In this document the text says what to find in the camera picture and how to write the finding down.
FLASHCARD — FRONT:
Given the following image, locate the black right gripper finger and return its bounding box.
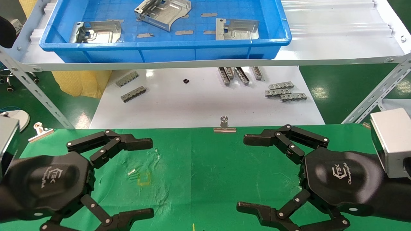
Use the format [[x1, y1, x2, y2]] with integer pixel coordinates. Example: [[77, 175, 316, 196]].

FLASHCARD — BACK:
[[237, 189, 350, 231], [243, 124, 330, 165]]

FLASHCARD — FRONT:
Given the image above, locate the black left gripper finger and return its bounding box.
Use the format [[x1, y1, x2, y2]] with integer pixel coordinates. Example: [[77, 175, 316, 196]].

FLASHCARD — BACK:
[[66, 130, 153, 169], [40, 194, 154, 231]]

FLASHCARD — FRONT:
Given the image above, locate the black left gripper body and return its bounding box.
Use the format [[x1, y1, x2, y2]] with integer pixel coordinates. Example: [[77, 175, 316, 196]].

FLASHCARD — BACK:
[[3, 151, 95, 222]]

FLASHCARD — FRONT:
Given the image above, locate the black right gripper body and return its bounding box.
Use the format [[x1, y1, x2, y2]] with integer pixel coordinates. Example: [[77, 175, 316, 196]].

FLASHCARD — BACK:
[[302, 148, 386, 216]]

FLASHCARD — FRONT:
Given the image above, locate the stamped sheet metal part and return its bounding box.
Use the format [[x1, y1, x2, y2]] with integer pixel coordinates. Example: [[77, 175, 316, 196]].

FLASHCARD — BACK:
[[70, 21, 123, 44], [215, 18, 260, 41], [134, 0, 192, 32]]

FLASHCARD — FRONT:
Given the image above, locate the silver binder clip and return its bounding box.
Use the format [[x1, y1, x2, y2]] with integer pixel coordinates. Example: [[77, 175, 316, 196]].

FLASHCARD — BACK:
[[214, 116, 237, 133], [28, 122, 54, 143]]

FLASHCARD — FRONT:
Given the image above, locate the yellow woven sack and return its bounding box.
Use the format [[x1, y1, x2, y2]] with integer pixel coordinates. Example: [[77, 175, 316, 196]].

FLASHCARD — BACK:
[[51, 70, 112, 98], [19, 0, 39, 18]]

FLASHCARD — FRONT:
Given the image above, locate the white round stand base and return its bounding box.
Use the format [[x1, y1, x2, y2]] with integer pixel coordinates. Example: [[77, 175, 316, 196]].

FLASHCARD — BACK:
[[0, 109, 30, 132]]

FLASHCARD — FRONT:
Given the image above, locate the green cloth mat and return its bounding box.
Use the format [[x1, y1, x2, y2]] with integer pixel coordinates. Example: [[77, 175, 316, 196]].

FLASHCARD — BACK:
[[0, 124, 411, 231]]

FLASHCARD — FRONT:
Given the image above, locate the white slotted angle strut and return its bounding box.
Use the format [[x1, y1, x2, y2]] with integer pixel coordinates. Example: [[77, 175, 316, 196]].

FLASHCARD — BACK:
[[0, 48, 76, 129], [341, 53, 411, 125]]

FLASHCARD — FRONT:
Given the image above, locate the chair base with casters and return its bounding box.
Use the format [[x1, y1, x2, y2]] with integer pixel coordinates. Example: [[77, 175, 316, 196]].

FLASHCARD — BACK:
[[0, 69, 40, 93]]

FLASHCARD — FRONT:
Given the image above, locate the blue plastic bin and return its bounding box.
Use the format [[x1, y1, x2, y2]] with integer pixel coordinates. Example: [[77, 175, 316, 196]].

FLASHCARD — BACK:
[[39, 0, 292, 63]]

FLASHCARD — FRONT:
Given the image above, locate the white metal shelf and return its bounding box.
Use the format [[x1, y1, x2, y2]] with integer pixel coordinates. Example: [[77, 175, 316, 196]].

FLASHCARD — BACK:
[[0, 0, 411, 72]]

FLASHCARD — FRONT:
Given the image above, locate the black round object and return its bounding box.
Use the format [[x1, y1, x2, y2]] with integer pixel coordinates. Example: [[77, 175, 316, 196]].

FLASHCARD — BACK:
[[0, 16, 17, 49]]

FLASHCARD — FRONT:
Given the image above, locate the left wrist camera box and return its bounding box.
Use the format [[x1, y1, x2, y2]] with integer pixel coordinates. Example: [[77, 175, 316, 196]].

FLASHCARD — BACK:
[[0, 115, 20, 180]]

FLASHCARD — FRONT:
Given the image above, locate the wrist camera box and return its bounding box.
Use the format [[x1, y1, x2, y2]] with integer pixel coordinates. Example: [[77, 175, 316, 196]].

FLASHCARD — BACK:
[[0, 115, 20, 180], [370, 108, 411, 179]]

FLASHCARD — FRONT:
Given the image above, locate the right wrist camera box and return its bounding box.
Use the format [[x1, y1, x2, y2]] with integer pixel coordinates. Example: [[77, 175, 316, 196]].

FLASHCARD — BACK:
[[370, 108, 411, 179]]

